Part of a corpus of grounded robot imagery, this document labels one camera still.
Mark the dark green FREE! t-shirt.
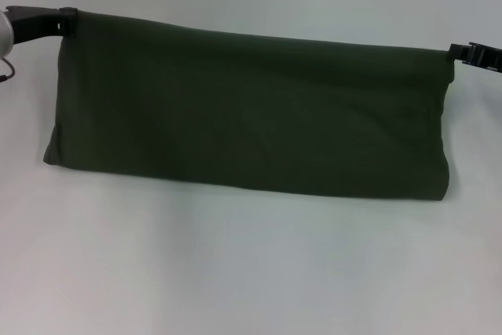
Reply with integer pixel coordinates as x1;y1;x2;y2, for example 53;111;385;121
42;9;456;203

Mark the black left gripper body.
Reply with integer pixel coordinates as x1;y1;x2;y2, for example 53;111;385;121
5;5;64;46

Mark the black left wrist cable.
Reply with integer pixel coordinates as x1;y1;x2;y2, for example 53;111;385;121
0;58;16;85

